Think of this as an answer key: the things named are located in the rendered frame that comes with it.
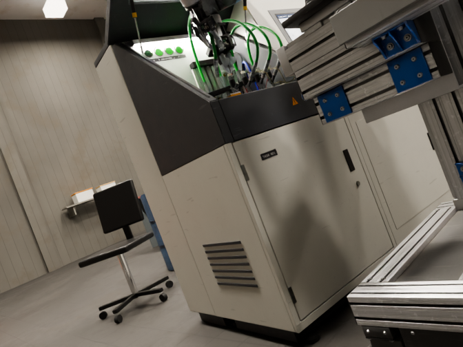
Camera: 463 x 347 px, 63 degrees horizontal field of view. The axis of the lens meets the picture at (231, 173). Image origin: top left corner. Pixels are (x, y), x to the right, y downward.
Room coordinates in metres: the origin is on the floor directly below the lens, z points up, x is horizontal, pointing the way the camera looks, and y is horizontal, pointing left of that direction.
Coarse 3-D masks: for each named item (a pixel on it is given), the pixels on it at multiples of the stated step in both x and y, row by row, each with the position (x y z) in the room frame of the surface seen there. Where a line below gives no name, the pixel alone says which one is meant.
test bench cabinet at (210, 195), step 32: (192, 160) 1.55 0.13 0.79; (224, 160) 1.37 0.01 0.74; (192, 192) 1.63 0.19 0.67; (224, 192) 1.44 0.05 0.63; (192, 224) 1.71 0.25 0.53; (224, 224) 1.51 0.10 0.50; (256, 224) 1.34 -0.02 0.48; (384, 224) 1.73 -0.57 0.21; (224, 256) 1.58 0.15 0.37; (256, 256) 1.40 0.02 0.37; (384, 256) 1.68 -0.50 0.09; (224, 288) 1.66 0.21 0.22; (256, 288) 1.46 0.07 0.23; (352, 288) 1.53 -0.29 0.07; (256, 320) 1.53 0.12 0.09; (288, 320) 1.36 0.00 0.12; (320, 320) 1.49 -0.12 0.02
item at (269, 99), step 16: (240, 96) 1.42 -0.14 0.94; (256, 96) 1.46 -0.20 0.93; (272, 96) 1.51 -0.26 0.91; (288, 96) 1.56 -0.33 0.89; (224, 112) 1.36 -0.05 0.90; (240, 112) 1.40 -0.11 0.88; (256, 112) 1.45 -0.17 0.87; (272, 112) 1.49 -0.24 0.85; (288, 112) 1.54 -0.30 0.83; (304, 112) 1.59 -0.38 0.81; (240, 128) 1.39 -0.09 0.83; (256, 128) 1.43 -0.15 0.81; (272, 128) 1.48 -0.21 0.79
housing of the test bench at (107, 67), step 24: (120, 72) 1.82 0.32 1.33; (120, 96) 1.90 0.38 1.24; (120, 120) 1.99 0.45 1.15; (144, 144) 1.85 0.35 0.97; (144, 168) 1.94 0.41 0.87; (144, 192) 2.03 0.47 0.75; (168, 216) 1.89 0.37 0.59; (168, 240) 1.98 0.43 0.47; (192, 264) 1.84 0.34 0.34; (192, 288) 1.92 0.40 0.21
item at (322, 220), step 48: (240, 144) 1.37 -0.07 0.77; (288, 144) 1.50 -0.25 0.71; (336, 144) 1.66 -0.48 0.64; (288, 192) 1.45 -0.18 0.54; (336, 192) 1.59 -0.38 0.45; (288, 240) 1.40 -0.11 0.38; (336, 240) 1.53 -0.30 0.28; (384, 240) 1.70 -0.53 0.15; (288, 288) 1.35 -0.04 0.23; (336, 288) 1.48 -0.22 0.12
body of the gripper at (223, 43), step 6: (222, 24) 1.65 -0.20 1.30; (222, 30) 1.66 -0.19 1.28; (222, 36) 1.64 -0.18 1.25; (228, 36) 1.66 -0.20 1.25; (222, 42) 1.63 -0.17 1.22; (228, 42) 1.67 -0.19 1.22; (234, 42) 1.67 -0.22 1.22; (216, 48) 1.68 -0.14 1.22; (222, 48) 1.65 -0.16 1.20; (228, 48) 1.68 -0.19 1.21
